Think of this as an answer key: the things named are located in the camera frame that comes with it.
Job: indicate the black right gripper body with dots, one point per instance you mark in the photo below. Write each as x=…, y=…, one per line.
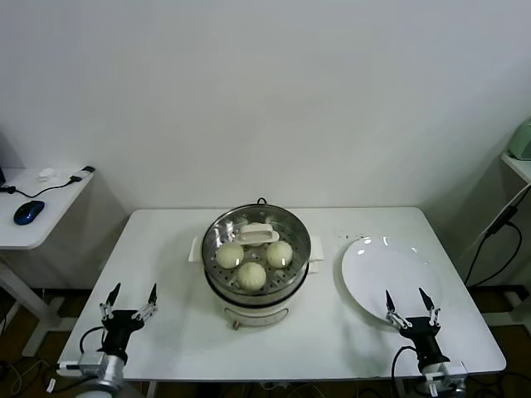
x=425, y=340

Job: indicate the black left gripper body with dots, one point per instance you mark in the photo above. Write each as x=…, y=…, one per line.
x=118, y=327

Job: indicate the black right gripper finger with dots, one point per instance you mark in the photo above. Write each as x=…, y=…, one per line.
x=427, y=302
x=390, y=307

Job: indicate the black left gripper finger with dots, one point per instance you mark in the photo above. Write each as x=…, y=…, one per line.
x=152, y=298
x=113, y=298

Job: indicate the stainless steel steamer basket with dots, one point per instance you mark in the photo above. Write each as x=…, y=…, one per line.
x=257, y=295

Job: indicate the white round plate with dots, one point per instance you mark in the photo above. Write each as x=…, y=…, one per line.
x=373, y=273

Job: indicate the cream electric cooker base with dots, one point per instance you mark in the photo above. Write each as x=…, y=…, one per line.
x=257, y=317

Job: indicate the white side desk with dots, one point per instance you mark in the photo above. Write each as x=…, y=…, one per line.
x=58, y=207

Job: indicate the blue computer mouse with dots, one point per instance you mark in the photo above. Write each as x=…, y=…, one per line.
x=28, y=212

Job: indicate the white adapter with black ends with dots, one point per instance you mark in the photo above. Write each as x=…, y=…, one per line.
x=83, y=173

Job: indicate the small white plastic object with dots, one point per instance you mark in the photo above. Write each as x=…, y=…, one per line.
x=47, y=174

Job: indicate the white side shelf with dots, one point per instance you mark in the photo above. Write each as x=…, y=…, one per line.
x=518, y=163

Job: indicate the dark monitor edge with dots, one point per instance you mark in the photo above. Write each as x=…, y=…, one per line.
x=1, y=166

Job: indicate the pale green appliance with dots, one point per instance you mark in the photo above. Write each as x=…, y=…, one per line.
x=522, y=141

